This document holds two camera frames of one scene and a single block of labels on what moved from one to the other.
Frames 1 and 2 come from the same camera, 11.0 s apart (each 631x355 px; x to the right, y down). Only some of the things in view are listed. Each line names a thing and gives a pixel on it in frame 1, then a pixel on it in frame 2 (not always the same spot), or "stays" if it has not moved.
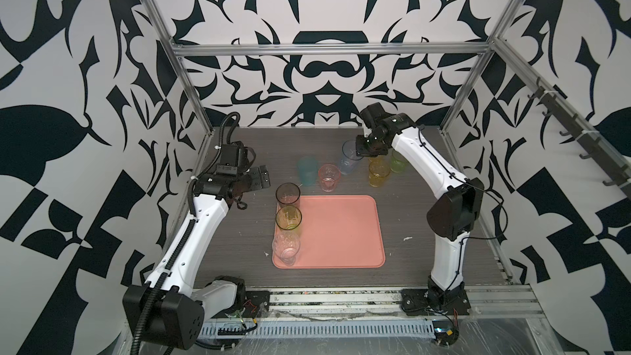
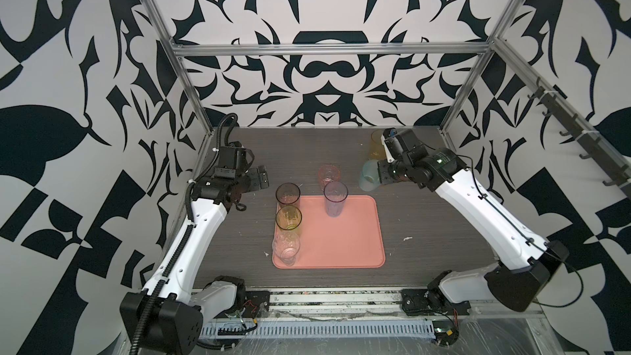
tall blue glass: [349, 157] -> [335, 195]
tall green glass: [288, 217] stays
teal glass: [307, 168] -> [369, 178]
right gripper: [360, 149] -> [383, 171]
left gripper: [255, 181] stays
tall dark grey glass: [287, 194] stays
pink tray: [342, 232] stays
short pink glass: [329, 175] stays
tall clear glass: [285, 246] stays
